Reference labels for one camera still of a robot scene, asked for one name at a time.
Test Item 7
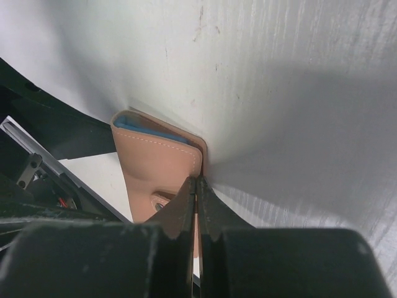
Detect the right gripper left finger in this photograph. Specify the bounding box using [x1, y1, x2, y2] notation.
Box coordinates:
[1, 177, 195, 297]

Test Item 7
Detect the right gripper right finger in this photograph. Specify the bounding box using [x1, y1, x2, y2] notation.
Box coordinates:
[197, 177, 391, 297]

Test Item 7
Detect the tan leather card holder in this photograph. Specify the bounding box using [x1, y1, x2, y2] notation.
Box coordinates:
[110, 110, 208, 223]

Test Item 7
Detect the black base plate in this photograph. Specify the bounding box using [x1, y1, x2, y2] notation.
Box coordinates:
[0, 57, 118, 224]

